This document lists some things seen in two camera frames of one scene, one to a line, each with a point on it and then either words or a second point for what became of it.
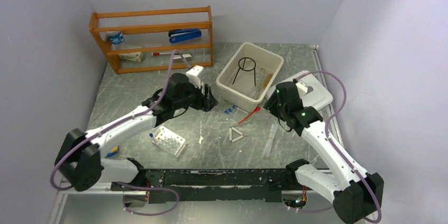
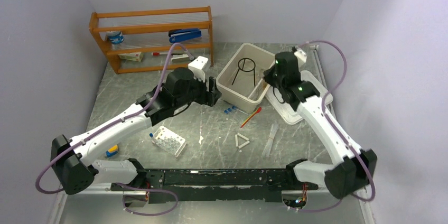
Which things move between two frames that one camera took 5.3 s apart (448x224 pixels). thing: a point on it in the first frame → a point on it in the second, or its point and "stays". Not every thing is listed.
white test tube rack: x=168 y=141 stays
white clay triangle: x=237 y=131 → x=242 y=136
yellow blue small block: x=113 y=151 stays
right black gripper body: x=276 y=108 → x=271 y=77
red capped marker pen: x=158 y=54 stays
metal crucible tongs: x=257 y=89 → x=258 y=101
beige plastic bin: x=248 y=77 stays
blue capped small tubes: x=229 y=109 stays
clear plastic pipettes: x=274 y=128 stays
